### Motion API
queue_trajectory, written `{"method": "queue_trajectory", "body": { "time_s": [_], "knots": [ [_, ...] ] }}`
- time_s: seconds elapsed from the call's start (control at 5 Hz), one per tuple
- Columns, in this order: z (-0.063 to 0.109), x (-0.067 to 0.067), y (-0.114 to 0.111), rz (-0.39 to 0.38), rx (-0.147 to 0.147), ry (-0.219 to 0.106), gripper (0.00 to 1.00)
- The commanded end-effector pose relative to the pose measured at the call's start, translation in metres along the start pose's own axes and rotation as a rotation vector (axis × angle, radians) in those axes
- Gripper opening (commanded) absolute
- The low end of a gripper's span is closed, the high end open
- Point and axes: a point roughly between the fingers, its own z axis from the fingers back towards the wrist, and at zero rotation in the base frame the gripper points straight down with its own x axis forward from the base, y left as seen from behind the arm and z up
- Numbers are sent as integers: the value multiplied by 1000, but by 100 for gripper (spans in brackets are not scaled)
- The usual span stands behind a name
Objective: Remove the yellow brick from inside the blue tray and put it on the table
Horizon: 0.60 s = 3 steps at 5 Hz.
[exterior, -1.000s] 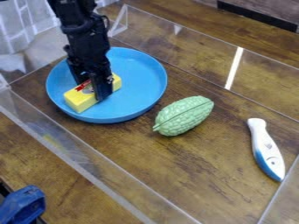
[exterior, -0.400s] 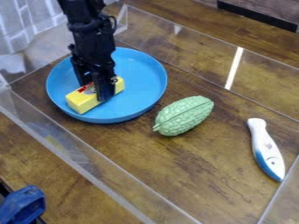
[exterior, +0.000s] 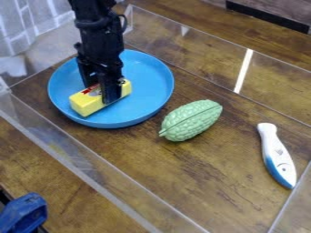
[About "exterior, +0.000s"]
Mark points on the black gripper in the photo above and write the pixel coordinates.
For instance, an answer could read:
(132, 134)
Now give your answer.
(101, 29)

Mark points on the yellow butter brick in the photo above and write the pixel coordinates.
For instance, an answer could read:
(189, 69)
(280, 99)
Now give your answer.
(86, 102)

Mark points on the blue round tray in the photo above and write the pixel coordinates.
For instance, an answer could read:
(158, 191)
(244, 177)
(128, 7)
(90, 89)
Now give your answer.
(153, 87)

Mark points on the grey white checkered cloth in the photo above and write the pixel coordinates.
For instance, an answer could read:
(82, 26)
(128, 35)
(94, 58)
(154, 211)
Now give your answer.
(26, 19)

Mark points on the green bitter gourd toy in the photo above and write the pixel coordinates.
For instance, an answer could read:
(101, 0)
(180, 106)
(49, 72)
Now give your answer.
(189, 120)

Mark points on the clear acrylic barrier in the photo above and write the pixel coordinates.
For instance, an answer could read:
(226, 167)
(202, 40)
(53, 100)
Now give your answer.
(126, 181)

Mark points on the blue clamp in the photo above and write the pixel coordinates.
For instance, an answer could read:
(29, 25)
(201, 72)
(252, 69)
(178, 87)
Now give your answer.
(25, 214)

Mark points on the white and blue toy fish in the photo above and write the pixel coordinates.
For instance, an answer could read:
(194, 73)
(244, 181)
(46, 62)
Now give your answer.
(277, 156)

